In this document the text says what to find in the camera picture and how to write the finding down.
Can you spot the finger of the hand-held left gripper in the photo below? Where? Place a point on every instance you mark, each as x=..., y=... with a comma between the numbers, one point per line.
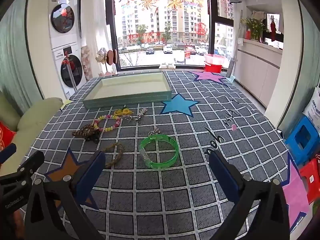
x=8, y=151
x=22, y=172

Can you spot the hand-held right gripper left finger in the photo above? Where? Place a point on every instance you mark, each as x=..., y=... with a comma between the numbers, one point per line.
x=93, y=170

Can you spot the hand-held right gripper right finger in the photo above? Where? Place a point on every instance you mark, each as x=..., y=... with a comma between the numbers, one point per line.
x=222, y=172

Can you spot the black claw hair clip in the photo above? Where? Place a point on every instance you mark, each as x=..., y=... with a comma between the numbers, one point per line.
x=92, y=138

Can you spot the green translucent bangle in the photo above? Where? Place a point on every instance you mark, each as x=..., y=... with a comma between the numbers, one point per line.
x=173, y=155

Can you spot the silver heart pendant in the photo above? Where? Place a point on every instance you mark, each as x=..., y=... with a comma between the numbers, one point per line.
x=155, y=131

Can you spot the silver rhinestone hair clip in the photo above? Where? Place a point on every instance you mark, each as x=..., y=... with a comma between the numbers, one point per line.
x=141, y=113

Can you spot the teal jewelry tray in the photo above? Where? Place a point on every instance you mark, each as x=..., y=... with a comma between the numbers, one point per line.
x=130, y=100

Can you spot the red patterned cushion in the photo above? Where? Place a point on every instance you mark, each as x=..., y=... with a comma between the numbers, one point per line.
x=6, y=135

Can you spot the pale green sofa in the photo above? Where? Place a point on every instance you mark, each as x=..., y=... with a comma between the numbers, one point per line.
x=32, y=115

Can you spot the blue plastic stool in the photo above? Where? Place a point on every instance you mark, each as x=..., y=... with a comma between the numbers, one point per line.
x=303, y=140

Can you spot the red plastic stool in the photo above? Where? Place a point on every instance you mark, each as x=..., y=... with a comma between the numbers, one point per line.
x=311, y=180

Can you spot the light blue basin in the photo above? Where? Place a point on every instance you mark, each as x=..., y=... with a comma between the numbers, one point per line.
x=231, y=78

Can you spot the pink checked foam panel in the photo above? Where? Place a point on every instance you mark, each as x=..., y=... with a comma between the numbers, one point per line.
x=87, y=62

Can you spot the white low cabinet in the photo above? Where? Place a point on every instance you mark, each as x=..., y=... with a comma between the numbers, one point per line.
x=257, y=70

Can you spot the white printed sack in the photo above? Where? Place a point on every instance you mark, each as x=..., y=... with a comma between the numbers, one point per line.
x=313, y=110

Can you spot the pink plastic basin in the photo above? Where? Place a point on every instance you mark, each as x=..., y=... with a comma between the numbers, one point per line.
x=213, y=58

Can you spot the flower ornament stand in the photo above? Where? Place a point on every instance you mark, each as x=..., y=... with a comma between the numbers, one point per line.
x=102, y=56

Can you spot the small white stool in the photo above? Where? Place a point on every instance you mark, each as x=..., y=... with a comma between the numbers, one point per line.
x=167, y=65

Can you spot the white stacked dryer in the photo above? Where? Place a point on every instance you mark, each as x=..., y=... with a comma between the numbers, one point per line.
x=63, y=17

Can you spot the green potted plant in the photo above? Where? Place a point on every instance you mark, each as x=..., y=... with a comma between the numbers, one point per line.
x=255, y=27

